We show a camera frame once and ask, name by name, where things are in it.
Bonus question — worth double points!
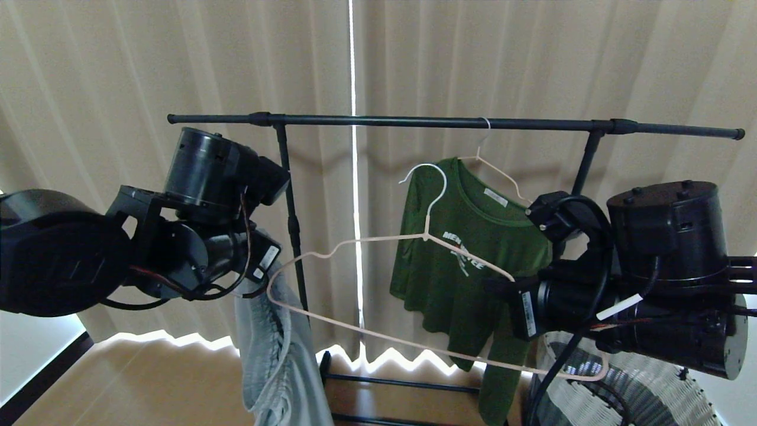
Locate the pink clothes hanger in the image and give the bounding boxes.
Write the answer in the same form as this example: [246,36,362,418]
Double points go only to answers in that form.
[266,163,610,382]
[458,117,533,208]

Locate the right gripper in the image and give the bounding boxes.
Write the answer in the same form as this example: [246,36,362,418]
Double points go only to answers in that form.
[482,266,604,342]

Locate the pale grey shorts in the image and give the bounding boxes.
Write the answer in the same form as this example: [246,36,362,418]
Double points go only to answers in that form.
[234,260,335,426]

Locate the black clothes rack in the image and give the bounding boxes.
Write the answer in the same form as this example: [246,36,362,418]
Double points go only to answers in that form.
[167,111,746,426]

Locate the white laundry basket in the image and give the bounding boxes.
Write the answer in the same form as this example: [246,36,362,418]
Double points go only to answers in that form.
[523,331,725,426]

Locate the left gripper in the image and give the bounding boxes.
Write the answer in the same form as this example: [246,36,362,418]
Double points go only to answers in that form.
[172,224,282,298]

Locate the green long-sleeved shirt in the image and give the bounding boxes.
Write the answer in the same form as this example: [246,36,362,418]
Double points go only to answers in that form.
[389,157,554,426]

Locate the black cable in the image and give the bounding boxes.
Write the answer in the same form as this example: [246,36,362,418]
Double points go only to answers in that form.
[523,194,617,426]

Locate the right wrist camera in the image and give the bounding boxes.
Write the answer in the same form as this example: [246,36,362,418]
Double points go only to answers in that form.
[525,191,595,244]

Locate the beige curtain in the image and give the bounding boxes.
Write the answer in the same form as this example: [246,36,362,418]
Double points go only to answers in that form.
[0,0,757,379]

